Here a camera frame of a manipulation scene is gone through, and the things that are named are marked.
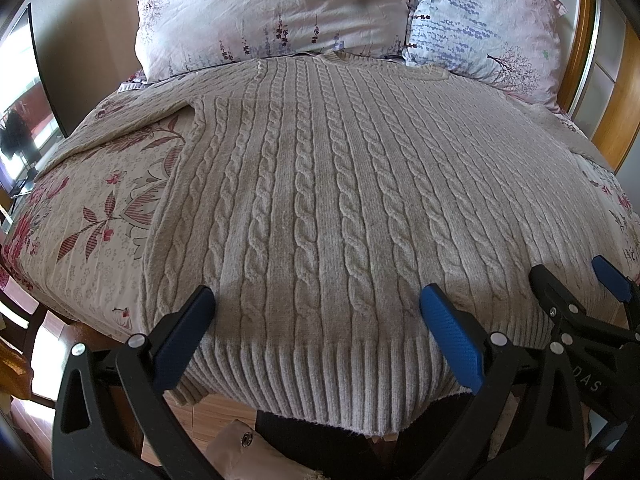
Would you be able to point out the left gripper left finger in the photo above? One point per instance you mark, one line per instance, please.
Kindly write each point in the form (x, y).
(111, 418)

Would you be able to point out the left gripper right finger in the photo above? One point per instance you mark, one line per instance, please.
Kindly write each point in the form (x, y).
(525, 421)

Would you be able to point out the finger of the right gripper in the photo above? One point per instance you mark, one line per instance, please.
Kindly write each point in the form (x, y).
(621, 287)
(567, 315)

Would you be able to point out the beige cable knit sweater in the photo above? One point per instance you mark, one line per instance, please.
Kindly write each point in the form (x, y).
(316, 196)

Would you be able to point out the floral bed quilt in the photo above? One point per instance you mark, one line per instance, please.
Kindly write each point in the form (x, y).
(78, 238)

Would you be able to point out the wooden headboard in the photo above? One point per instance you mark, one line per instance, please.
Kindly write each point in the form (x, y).
(599, 89)

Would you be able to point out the right floral blue pillow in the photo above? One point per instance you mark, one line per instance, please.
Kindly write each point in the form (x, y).
(511, 45)

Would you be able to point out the dark television screen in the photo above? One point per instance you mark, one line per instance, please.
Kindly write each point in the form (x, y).
(29, 126)

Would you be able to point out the left floral pink pillow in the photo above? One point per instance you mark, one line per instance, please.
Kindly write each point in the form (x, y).
(177, 36)

